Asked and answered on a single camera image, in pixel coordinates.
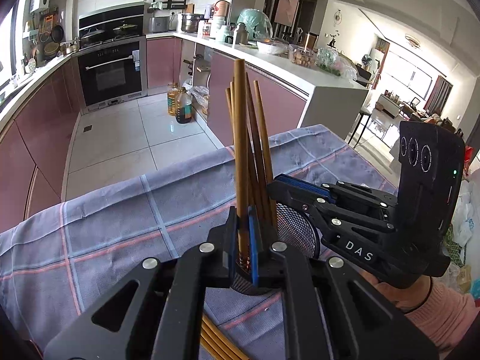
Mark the black wok with lid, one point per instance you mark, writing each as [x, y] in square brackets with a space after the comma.
[91, 36]

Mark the pink kettle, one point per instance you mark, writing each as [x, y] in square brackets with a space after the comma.
[221, 8]

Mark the clear snack container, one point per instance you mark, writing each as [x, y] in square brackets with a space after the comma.
[301, 56]

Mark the bamboo chopstick five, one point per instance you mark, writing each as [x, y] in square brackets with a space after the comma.
[241, 159]

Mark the bamboo chopstick four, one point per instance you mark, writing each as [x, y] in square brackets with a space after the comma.
[254, 195]

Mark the black built-in oven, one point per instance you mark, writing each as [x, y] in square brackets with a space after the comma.
[113, 72]

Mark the bamboo chopstick three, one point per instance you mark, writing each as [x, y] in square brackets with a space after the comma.
[258, 155]

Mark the pink sleeve right forearm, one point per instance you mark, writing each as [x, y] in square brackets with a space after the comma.
[445, 317]

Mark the person right hand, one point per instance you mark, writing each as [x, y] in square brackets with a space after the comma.
[404, 299]

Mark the bamboo chopstick two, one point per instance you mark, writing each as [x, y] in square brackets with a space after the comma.
[231, 104]

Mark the bamboo chopstick seven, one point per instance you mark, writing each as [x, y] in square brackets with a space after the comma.
[217, 343]

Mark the bamboo chopstick eight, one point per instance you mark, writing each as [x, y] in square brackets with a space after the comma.
[210, 349]

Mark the cooking oil bottle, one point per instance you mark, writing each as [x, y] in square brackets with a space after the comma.
[172, 95]

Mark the black bar stool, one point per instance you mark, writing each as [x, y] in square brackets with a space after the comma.
[362, 120]

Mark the bamboo chopstick six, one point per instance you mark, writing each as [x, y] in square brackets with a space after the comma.
[240, 355]

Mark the bamboo chopstick one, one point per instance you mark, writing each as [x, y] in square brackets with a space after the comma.
[227, 94]

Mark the dark soy sauce bottle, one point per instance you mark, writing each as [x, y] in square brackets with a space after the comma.
[183, 107]

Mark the silver toaster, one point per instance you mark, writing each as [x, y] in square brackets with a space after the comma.
[159, 24]

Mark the black mesh pen holder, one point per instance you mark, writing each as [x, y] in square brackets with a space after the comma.
[293, 228]

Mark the plaid grey tablecloth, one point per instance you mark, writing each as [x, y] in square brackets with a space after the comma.
[57, 263]

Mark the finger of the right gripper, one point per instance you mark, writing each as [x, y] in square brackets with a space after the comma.
[300, 206]
[311, 187]

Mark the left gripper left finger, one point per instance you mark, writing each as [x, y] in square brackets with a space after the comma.
[155, 311]

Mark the steel stock pot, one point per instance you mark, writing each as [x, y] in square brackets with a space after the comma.
[189, 22]

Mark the black pot with lid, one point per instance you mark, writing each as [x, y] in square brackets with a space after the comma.
[126, 30]

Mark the plastic bag on counter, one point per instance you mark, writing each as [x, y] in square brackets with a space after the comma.
[329, 60]

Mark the white bowl on counter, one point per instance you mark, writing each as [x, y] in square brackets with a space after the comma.
[269, 47]

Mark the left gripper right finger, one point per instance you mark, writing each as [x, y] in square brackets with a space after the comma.
[330, 312]

